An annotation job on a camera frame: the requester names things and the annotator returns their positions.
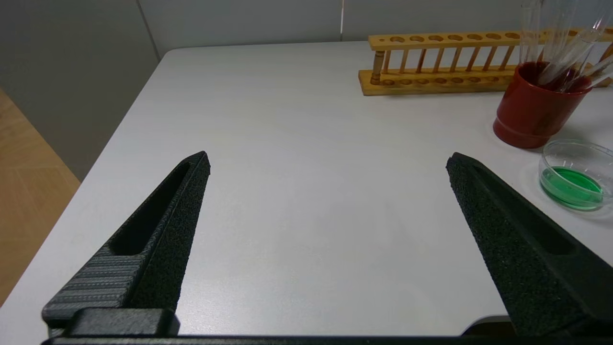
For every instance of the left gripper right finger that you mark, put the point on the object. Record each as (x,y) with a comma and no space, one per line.
(522,249)

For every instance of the red plastic cup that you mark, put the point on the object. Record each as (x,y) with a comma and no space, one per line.
(531,115)

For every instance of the clear glass beaker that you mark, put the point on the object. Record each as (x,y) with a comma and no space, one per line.
(572,189)

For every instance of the wooden test tube rack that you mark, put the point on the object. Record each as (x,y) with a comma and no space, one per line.
(431,39)

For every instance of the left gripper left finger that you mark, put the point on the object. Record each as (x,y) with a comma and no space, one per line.
(158,249)

